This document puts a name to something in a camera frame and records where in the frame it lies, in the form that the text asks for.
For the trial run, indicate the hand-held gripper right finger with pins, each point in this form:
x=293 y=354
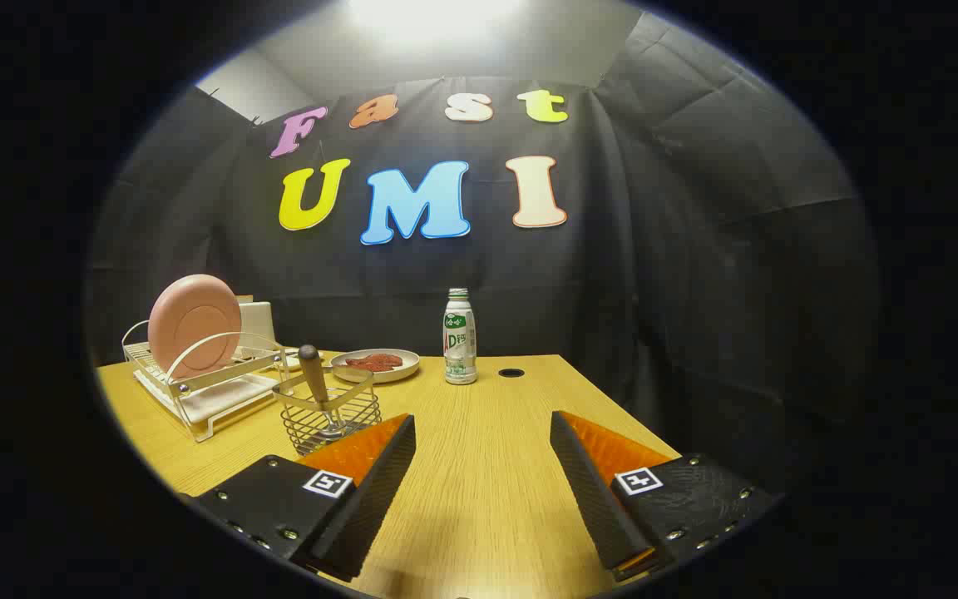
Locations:
x=591 y=487

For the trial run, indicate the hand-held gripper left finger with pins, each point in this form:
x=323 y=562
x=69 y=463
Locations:
x=379 y=482

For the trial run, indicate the pink plate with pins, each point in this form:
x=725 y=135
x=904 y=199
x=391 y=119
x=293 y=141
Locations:
x=192 y=320

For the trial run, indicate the beige ceramic plate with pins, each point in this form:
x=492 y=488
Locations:
x=400 y=370

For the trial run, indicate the red meat piece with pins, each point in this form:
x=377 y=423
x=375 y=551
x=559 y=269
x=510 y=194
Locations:
x=358 y=364
x=387 y=360

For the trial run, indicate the white green drink bottle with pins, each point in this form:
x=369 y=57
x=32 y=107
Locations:
x=460 y=341

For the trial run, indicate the white toaster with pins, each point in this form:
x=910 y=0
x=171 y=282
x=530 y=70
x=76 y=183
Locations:
x=258 y=324

